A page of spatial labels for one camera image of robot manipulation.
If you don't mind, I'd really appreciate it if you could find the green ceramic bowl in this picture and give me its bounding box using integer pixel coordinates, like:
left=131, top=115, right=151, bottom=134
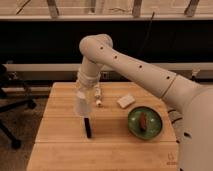
left=128, top=106, right=163, bottom=140

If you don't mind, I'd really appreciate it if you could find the white tube with cap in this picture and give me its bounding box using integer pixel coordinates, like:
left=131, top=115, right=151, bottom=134
left=94, top=84, right=102, bottom=107

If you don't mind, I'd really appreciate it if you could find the black cable on floor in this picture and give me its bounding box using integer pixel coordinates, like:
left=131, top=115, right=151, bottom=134
left=166, top=108, right=184, bottom=144

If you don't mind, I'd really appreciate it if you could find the black hanging cable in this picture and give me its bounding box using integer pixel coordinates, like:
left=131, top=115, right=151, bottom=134
left=136, top=11, right=156, bottom=59

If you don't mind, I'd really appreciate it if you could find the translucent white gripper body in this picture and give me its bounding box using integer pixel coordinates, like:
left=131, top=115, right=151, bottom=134
left=76, top=80, right=96, bottom=100

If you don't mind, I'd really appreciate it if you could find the translucent white cup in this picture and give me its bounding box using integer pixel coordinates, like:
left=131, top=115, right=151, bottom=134
left=73, top=91, right=93, bottom=118

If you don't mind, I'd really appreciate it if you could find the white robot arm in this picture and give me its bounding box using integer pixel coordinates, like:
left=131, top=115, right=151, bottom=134
left=77, top=34, right=213, bottom=171

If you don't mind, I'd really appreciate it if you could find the brown sausage in bowl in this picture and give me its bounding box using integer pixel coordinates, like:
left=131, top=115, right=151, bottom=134
left=140, top=112, right=147, bottom=131

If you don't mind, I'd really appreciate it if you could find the black office chair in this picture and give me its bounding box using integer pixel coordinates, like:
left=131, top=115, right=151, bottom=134
left=0, top=64, right=36, bottom=150

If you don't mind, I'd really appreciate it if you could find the black rectangular block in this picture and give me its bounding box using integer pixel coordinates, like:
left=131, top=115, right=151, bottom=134
left=84, top=118, right=92, bottom=138

